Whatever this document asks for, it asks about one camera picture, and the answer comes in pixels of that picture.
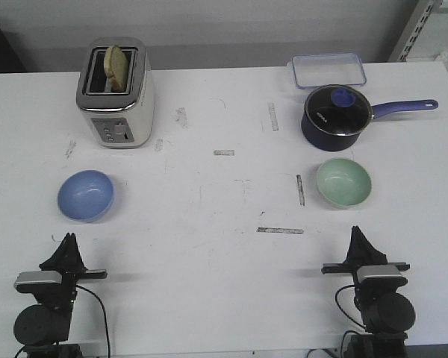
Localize glass pot lid blue knob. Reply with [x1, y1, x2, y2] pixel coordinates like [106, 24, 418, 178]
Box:
[305, 84, 373, 136]

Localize white silver toaster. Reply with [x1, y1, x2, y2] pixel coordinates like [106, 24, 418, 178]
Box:
[75, 37, 155, 148]

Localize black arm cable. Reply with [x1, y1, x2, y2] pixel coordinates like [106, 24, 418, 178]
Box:
[13, 285, 113, 358]
[306, 283, 367, 358]

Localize bread slice in toaster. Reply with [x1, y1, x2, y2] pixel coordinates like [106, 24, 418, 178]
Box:
[103, 45, 129, 92]

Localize blue saucepan with handle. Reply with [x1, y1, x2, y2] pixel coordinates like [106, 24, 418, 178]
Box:
[301, 99, 438, 151]

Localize clear plastic container blue rim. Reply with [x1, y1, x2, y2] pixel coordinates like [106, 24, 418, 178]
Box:
[289, 52, 367, 90]

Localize green bowl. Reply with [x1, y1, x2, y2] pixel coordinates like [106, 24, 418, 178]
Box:
[316, 158, 373, 208]

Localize grey metal shelf upright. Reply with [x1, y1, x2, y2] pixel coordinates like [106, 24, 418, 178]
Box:
[388, 1, 444, 63]

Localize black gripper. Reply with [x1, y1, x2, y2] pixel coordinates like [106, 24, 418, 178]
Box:
[33, 233, 108, 310]
[321, 225, 410, 295]

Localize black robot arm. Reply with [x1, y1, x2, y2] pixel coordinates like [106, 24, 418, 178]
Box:
[321, 225, 416, 357]
[13, 233, 108, 357]

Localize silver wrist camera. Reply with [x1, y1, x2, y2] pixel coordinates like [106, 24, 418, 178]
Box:
[356, 265, 402, 283]
[13, 271, 62, 293]

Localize blue bowl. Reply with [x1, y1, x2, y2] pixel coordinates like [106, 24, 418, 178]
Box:
[57, 170, 114, 222]

